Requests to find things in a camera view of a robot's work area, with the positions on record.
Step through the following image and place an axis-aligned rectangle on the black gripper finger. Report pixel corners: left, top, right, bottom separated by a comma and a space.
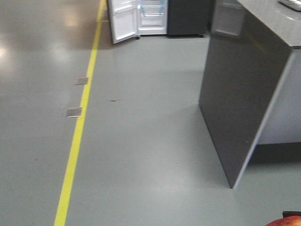
282, 211, 301, 218

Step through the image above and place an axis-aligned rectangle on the white fridge door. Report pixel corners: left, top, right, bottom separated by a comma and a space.
107, 0, 140, 44

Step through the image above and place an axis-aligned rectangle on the red yellow apple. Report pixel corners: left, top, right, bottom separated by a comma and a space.
266, 216, 301, 226

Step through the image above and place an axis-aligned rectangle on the metal floor plate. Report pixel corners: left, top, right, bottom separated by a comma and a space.
74, 77, 89, 85
66, 107, 82, 118

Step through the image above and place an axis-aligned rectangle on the dark fridge body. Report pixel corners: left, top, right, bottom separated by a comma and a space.
138, 0, 214, 37

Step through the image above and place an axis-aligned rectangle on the metal floor plate near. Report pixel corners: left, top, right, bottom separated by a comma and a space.
66, 107, 82, 118

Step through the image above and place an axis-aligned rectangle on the metal floor plate far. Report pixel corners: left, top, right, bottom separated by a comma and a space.
74, 77, 89, 85

